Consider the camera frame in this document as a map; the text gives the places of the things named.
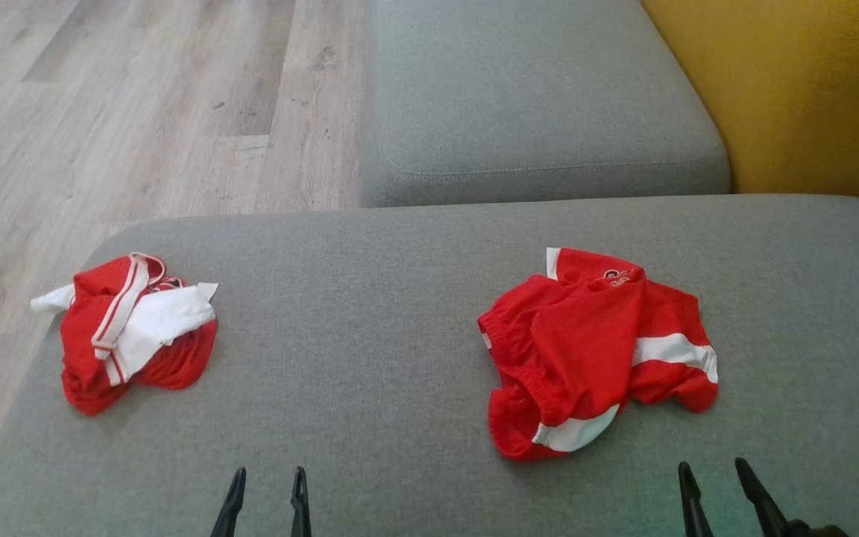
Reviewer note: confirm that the red white sports jersey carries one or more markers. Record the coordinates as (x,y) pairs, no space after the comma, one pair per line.
(161,317)

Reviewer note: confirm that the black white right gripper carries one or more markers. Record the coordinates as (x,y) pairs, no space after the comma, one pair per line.
(813,532)

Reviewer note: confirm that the red white sports shorts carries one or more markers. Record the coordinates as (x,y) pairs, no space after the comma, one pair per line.
(579,335)

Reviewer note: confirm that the large grey sofa seat cushion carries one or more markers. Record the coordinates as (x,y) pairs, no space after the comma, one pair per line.
(400,335)

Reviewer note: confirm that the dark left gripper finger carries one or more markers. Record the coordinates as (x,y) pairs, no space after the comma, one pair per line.
(300,507)
(230,511)

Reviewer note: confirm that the grey sofa chaise cushion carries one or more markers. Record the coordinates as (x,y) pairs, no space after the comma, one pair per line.
(534,89)

